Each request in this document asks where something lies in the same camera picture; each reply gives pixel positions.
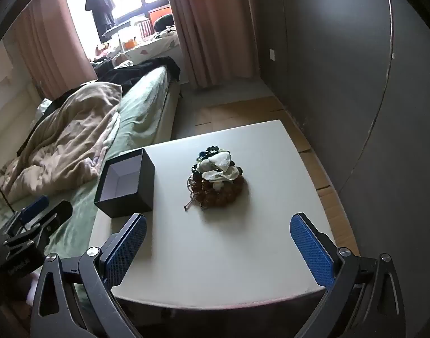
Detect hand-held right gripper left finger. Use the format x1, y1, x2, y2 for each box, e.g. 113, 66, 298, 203
30, 213, 148, 338

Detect brown bead bracelet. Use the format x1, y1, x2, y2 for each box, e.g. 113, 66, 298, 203
185, 172, 246, 209

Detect black cable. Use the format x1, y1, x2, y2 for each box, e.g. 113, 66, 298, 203
0, 180, 15, 215

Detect green bed sheet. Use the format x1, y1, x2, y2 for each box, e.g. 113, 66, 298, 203
0, 65, 180, 289

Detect orange box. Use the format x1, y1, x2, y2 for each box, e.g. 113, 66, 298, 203
149, 5, 171, 23

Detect black jewelry box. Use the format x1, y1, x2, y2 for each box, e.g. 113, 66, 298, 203
94, 148, 155, 219

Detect dark green bead bracelet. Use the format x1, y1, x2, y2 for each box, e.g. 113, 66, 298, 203
191, 146, 230, 176

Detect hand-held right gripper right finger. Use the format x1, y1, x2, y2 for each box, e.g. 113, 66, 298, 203
289, 213, 402, 338

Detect white chunky bracelet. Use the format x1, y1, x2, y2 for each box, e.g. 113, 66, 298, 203
197, 151, 241, 191

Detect hanging dark clothes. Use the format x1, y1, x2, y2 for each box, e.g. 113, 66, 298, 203
83, 0, 116, 36

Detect dark green cushion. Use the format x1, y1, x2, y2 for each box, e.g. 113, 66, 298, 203
155, 14, 175, 31

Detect flat cardboard sheet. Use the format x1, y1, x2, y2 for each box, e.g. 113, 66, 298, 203
194, 97, 356, 247

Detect thin wall cable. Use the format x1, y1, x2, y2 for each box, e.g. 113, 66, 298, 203
342, 0, 394, 191

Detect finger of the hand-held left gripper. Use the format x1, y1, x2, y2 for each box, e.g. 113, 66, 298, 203
7, 195, 49, 235
4, 200, 73, 250

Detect beige blanket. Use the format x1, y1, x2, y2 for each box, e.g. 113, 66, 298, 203
0, 82, 122, 198

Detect black clothing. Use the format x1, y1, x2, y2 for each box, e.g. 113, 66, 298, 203
92, 56, 182, 87

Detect pink curtain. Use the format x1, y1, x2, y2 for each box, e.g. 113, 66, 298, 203
166, 0, 258, 88
11, 0, 97, 101

